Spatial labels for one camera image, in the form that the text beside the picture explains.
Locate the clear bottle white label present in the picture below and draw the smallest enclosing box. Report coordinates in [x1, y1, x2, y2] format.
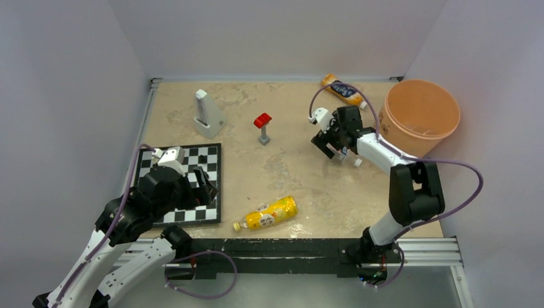
[332, 147, 362, 167]

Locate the orange bottle blue label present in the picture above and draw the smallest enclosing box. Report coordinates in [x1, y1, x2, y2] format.
[321, 74, 368, 110]

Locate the yellow juice bottle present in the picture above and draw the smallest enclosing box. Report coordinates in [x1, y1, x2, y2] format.
[232, 196, 298, 232]

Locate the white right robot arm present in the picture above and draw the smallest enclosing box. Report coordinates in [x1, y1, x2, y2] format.
[309, 106, 445, 264]

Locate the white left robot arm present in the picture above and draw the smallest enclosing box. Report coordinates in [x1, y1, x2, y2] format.
[32, 144, 217, 307]

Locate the orange plastic bin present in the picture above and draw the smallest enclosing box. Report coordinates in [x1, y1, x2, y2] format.
[378, 80, 461, 157]

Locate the black white chessboard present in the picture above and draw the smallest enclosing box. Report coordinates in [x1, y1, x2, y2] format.
[153, 143, 222, 228]

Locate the white metronome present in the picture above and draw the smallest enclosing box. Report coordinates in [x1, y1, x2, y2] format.
[193, 89, 226, 139]

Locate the red grey toy stand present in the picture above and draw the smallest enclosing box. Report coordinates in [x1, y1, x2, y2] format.
[253, 113, 272, 146]

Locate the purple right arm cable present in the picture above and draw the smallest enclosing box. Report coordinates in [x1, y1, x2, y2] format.
[308, 82, 484, 290]

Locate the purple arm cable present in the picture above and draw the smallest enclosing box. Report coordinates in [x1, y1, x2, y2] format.
[308, 82, 484, 290]
[44, 143, 162, 308]

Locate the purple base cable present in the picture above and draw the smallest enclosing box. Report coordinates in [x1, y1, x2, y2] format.
[164, 249, 237, 299]

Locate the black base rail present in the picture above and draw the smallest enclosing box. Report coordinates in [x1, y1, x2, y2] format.
[163, 237, 402, 280]

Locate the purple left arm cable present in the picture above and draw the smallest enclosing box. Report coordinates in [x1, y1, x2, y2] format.
[44, 143, 162, 308]

